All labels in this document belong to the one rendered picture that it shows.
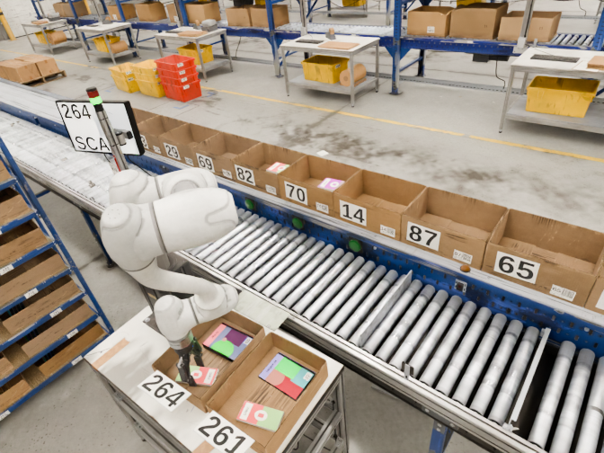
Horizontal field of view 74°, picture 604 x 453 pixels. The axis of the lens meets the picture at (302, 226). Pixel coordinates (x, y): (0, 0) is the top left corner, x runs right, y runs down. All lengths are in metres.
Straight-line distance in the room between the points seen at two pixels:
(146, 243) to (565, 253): 1.77
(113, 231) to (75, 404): 2.13
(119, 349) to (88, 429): 0.90
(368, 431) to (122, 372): 1.28
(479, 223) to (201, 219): 1.53
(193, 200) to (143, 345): 1.14
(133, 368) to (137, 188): 0.80
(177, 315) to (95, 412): 1.52
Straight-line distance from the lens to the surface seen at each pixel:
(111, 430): 2.79
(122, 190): 1.58
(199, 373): 1.80
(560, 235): 2.11
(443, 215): 2.23
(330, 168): 2.48
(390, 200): 2.34
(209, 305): 1.45
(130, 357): 2.01
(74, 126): 2.69
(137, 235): 0.99
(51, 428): 3.00
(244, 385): 1.73
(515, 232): 2.15
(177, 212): 0.99
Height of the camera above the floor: 2.18
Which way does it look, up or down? 36 degrees down
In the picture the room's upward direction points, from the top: 7 degrees counter-clockwise
